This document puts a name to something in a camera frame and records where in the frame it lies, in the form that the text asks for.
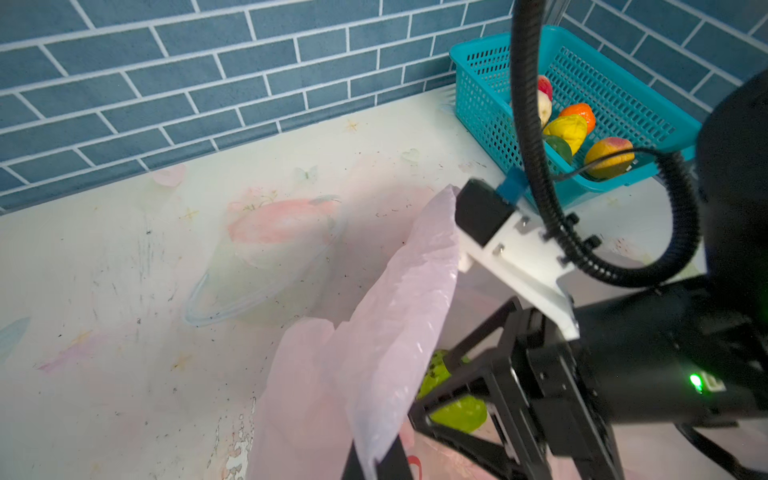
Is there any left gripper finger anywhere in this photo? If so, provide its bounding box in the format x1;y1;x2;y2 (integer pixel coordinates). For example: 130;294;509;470
340;437;413;480

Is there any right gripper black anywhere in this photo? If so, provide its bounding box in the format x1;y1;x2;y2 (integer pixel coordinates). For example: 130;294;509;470
410;296;624;479

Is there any light green speckled fruit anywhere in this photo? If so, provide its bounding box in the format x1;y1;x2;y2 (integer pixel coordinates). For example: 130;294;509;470
415;349;489;434

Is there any pink plastic bag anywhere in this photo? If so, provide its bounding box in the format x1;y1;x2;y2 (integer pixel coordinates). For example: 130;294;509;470
247;186;459;479

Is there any peach red yellow fruit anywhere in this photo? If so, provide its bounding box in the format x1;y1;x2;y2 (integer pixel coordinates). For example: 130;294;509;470
584;137;635;180

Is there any green pepper fruit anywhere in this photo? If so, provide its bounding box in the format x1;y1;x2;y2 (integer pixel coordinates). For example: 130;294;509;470
543;135;573;165

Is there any pale peach fruit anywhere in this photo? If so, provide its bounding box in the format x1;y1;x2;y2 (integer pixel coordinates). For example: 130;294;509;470
537;90;552;128

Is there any orange fruit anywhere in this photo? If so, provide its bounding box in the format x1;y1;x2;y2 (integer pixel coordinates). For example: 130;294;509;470
559;103;597;134

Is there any teal plastic basket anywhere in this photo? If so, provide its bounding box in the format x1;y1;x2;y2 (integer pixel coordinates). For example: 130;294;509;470
450;26;701;175

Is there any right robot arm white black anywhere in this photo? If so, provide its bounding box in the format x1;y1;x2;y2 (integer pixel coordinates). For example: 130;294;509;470
409;1;767;479

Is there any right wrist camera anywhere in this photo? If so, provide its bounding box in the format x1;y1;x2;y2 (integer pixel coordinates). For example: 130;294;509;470
455;178;580;341

